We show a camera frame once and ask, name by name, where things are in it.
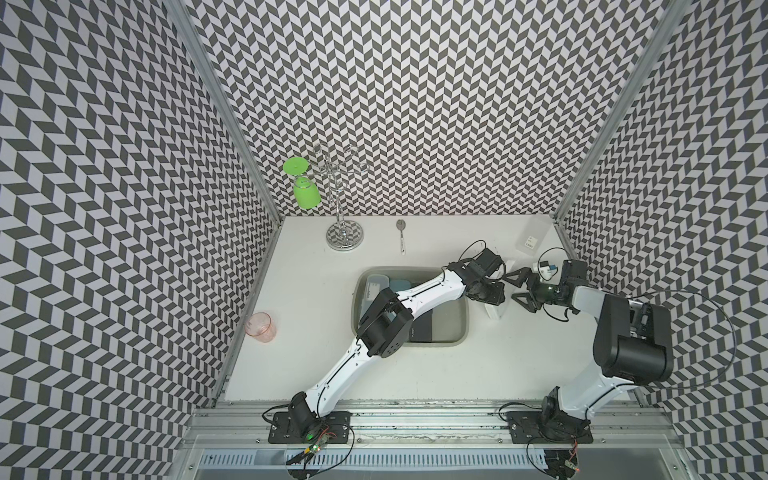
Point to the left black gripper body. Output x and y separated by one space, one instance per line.
490 292

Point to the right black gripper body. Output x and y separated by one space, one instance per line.
540 290

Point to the white pencil case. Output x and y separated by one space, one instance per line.
499 302

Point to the grey-green plastic storage box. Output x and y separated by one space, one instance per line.
449 321

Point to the black pencil case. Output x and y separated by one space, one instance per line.
421 329

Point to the clear frosted pencil case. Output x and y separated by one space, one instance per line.
374 284

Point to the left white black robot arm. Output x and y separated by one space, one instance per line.
385 327

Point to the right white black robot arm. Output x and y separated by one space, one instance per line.
632 346

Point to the metal spoon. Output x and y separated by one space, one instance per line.
401 226

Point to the chrome cup holder stand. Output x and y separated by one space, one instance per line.
344 235

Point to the green plastic goblet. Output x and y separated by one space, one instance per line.
305 190

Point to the pink translucent cup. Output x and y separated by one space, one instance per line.
261 327

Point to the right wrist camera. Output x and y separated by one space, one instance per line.
547 271

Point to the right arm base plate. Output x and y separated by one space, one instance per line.
531 426

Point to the aluminium rail frame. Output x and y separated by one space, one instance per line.
429 440

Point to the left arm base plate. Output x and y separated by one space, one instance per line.
285 430

